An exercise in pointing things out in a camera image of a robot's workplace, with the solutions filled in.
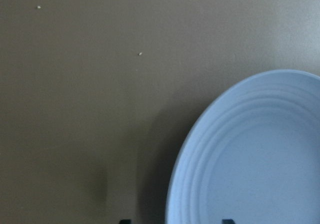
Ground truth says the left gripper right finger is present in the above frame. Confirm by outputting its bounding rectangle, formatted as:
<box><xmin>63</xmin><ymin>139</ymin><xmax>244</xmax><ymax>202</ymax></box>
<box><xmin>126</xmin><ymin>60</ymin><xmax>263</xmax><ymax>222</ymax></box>
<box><xmin>222</xmin><ymin>219</ymin><xmax>236</xmax><ymax>224</ymax></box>

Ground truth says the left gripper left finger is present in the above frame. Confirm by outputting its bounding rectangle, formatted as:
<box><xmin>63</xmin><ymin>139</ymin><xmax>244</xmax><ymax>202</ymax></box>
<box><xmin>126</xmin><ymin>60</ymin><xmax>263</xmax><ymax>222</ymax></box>
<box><xmin>119</xmin><ymin>219</ymin><xmax>132</xmax><ymax>224</ymax></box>

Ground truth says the blue plate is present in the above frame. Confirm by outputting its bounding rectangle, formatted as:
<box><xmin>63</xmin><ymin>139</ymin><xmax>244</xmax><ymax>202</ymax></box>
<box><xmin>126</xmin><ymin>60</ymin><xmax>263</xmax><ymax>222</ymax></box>
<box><xmin>164</xmin><ymin>70</ymin><xmax>320</xmax><ymax>223</ymax></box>

